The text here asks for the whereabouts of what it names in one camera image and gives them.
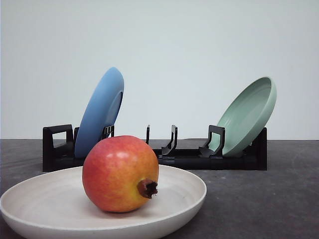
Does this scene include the black plastic dish rack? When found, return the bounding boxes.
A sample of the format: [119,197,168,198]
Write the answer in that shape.
[43,124,268,171]

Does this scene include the white plate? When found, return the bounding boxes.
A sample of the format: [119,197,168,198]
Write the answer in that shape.
[0,165,207,239]

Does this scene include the green plate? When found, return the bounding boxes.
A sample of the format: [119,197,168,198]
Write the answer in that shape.
[209,77,277,157]

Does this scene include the red pomegranate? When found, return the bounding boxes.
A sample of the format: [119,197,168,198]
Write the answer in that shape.
[82,135,160,213]

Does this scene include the blue plate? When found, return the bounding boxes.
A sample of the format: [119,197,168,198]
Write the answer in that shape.
[74,67,124,159]

